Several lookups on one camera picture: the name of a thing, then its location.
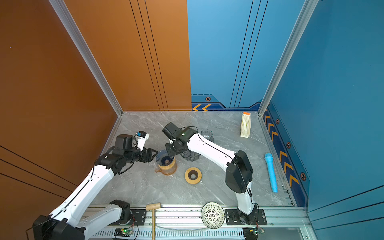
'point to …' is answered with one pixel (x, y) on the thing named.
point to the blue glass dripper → (163, 159)
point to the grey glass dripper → (190, 155)
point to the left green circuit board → (122, 232)
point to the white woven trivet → (213, 215)
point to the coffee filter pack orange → (245, 125)
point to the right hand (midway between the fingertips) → (170, 152)
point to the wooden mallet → (150, 206)
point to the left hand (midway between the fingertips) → (153, 150)
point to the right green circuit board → (251, 233)
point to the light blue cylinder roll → (269, 158)
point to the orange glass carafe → (169, 170)
